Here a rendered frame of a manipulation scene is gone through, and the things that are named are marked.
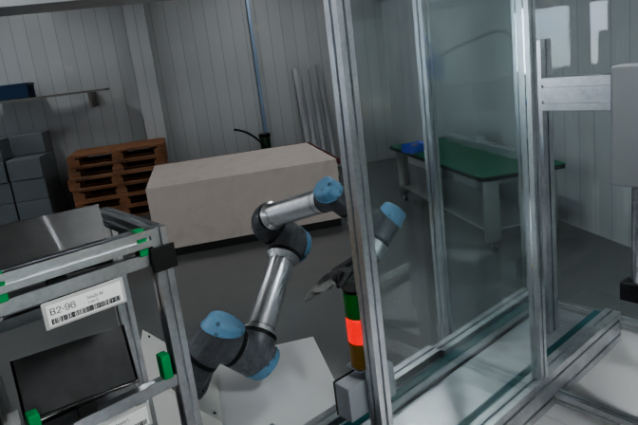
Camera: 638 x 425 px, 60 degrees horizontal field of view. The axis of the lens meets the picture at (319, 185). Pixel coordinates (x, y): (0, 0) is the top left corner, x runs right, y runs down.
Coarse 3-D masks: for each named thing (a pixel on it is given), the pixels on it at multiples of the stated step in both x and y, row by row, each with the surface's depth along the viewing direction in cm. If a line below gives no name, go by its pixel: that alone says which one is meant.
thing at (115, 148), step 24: (120, 144) 835; (144, 144) 794; (72, 168) 759; (96, 168) 841; (120, 168) 776; (144, 168) 784; (72, 192) 771; (96, 192) 820; (120, 192) 784; (144, 192) 790
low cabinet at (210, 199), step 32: (192, 160) 726; (224, 160) 693; (256, 160) 663; (288, 160) 637; (320, 160) 611; (160, 192) 575; (192, 192) 582; (224, 192) 590; (256, 192) 597; (288, 192) 605; (192, 224) 588; (224, 224) 596; (320, 224) 622
